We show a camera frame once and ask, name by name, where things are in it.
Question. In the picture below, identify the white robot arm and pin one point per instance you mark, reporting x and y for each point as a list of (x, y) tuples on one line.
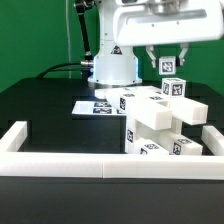
[(114, 64)]

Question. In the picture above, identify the white chair seat part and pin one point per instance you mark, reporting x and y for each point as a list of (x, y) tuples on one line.
[(136, 130)]

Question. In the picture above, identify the white U-shaped boundary frame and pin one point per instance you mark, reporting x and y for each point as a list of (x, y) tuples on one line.
[(13, 162)]

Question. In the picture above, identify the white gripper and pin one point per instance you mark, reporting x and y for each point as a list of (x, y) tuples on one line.
[(157, 22)]

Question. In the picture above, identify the white marker base sheet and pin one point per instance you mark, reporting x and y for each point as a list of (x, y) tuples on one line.
[(95, 108)]

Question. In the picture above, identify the white chair back frame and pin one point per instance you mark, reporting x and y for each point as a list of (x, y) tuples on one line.
[(146, 105)]

